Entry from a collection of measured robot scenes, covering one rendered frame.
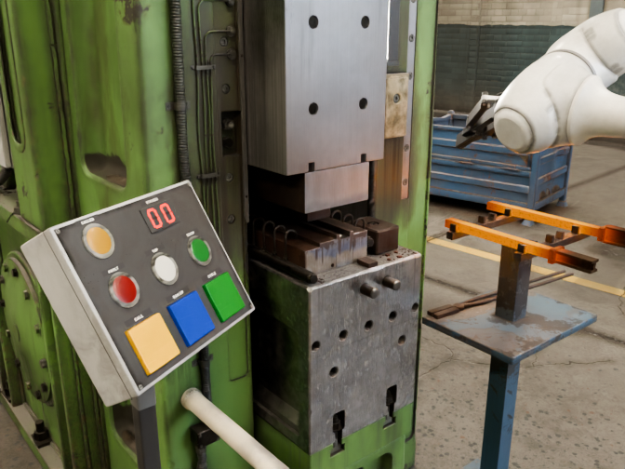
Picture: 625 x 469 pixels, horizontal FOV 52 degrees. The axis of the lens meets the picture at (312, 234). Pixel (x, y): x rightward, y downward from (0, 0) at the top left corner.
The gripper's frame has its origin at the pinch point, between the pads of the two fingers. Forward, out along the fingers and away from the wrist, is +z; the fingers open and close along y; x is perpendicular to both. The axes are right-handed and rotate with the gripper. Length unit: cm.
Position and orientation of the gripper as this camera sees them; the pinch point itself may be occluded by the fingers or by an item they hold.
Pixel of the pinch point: (469, 135)
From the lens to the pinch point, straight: 138.2
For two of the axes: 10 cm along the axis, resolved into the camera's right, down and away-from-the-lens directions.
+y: 9.1, 2.9, 3.1
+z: -3.8, 2.5, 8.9
